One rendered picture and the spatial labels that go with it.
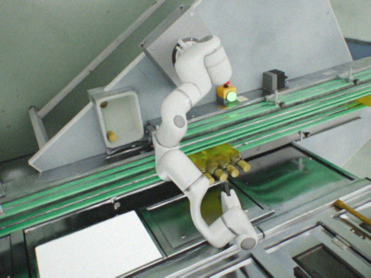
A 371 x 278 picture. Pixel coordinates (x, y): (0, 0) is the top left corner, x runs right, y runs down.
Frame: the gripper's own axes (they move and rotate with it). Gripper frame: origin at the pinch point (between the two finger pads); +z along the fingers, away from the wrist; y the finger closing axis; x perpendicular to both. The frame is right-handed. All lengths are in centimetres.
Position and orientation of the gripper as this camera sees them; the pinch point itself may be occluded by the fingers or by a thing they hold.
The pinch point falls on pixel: (222, 192)
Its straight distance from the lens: 142.6
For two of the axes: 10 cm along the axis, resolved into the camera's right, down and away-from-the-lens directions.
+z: -2.0, -4.3, 8.8
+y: -0.9, -8.9, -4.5
